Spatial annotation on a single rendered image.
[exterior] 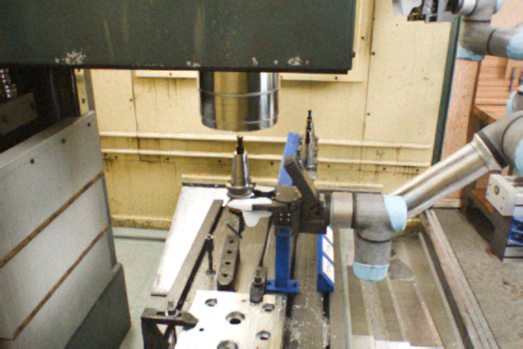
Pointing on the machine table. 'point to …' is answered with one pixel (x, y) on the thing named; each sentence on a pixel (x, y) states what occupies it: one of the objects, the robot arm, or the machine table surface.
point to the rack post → (282, 267)
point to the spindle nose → (238, 100)
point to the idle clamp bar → (229, 264)
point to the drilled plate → (209, 318)
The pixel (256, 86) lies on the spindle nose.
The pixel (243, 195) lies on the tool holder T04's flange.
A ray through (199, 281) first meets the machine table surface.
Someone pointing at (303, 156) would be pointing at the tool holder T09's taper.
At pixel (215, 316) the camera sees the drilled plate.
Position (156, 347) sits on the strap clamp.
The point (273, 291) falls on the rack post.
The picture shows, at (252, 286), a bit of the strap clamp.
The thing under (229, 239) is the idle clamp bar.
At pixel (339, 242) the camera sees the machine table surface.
